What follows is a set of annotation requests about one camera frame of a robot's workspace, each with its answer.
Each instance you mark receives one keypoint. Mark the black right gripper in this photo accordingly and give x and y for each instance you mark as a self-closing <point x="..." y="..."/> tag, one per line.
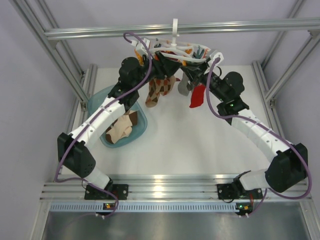
<point x="196" y="71"/>

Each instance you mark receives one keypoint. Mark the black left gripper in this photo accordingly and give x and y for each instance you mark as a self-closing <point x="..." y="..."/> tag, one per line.
<point x="164" y="67"/>

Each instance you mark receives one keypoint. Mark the white round clip hanger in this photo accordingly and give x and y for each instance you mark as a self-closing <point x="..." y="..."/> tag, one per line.
<point x="182" y="52"/>

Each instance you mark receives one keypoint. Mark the argyle beige orange sock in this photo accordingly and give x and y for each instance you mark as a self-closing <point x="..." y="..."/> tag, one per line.
<point x="159" y="87"/>

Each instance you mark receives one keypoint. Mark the red sock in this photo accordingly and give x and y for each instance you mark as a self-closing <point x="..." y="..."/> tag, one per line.
<point x="197" y="97"/>

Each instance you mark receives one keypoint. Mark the orange clothes peg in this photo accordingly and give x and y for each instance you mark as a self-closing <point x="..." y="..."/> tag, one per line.
<point x="138" y="56"/>

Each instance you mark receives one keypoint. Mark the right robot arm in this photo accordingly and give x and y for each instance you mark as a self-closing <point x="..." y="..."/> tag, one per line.
<point x="288" y="163"/>

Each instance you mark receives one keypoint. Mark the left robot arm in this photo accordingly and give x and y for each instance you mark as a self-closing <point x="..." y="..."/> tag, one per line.
<point x="74" y="147"/>

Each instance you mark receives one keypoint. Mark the teal clothes peg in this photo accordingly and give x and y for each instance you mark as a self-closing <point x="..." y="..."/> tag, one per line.
<point x="200" y="52"/>

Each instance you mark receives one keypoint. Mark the teal plastic basin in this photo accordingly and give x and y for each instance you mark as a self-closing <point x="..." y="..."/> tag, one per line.
<point x="97" y="100"/>

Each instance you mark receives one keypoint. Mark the cream sock in basin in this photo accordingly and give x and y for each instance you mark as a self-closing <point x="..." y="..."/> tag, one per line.
<point x="122" y="127"/>

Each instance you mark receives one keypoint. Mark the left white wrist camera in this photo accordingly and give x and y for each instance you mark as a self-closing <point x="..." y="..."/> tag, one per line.
<point x="139" y="48"/>

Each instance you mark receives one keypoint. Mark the aluminium frame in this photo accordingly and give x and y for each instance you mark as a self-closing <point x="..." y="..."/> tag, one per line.
<point x="36" y="102"/>

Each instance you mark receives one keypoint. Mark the perforated cable tray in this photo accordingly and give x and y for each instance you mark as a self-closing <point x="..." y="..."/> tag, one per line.
<point x="145" y="207"/>

